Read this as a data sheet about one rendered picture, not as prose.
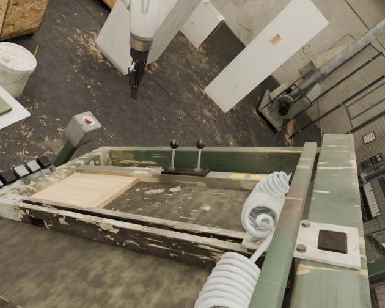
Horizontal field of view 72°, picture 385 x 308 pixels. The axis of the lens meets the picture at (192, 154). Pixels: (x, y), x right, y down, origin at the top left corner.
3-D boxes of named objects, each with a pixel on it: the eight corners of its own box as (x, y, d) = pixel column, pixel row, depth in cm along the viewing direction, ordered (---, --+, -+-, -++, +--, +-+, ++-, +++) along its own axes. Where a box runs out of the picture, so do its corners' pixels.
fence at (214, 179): (85, 171, 138) (82, 164, 136) (270, 184, 91) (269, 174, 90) (77, 175, 134) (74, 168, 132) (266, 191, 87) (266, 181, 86)
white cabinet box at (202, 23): (185, 25, 589) (206, -3, 547) (203, 45, 597) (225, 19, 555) (177, 27, 553) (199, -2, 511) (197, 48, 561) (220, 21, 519)
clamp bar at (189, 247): (20, 205, 110) (-3, 151, 102) (355, 272, 52) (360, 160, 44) (-5, 219, 102) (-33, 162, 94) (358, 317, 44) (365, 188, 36)
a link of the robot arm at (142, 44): (157, 34, 104) (155, 49, 107) (137, 25, 104) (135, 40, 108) (147, 40, 97) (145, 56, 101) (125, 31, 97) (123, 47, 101)
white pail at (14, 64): (9, 69, 243) (22, 29, 216) (34, 93, 247) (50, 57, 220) (-25, 79, 218) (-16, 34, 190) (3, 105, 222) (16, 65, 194)
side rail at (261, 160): (120, 163, 160) (115, 146, 156) (322, 172, 106) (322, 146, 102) (113, 167, 155) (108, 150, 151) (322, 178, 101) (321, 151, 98)
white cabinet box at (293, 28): (212, 80, 525) (302, -10, 404) (232, 102, 532) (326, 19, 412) (203, 90, 476) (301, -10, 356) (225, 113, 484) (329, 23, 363)
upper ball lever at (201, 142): (195, 174, 103) (198, 140, 104) (205, 174, 101) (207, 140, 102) (190, 173, 99) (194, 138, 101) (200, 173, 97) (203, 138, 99)
